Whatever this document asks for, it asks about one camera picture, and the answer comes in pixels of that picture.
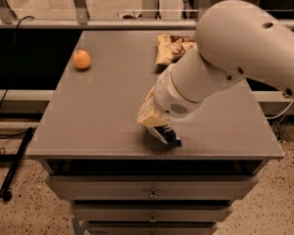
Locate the grey drawer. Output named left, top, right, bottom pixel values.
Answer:
left=72, top=202, right=232, bottom=223
left=87, top=222, right=218, bottom=235
left=46, top=175, right=258, bottom=201

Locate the grey metal railing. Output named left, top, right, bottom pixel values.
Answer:
left=0, top=0, right=282, bottom=30

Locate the top grey drawer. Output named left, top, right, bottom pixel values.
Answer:
left=46, top=175, right=258, bottom=201

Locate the middle grey drawer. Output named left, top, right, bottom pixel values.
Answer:
left=72, top=202, right=232, bottom=223

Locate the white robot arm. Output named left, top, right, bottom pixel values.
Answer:
left=137, top=0, right=294, bottom=127

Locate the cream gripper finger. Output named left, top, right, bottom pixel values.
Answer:
left=136, top=89, right=170, bottom=127

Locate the brown chips bag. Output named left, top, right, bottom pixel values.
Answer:
left=156, top=34, right=195, bottom=66

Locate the orange fruit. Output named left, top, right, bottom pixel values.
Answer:
left=73, top=50, right=91, bottom=70

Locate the blue rxbar blueberry wrapper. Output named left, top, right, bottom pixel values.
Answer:
left=148, top=125, right=181, bottom=147

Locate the grey drawer cabinet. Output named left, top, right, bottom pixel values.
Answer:
left=24, top=28, right=285, bottom=235

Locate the black rod on floor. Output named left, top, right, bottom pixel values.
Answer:
left=0, top=127, right=34, bottom=203

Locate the bottom grey drawer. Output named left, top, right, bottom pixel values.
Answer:
left=87, top=222, right=218, bottom=235

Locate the black cable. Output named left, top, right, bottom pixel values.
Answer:
left=0, top=15, right=36, bottom=140

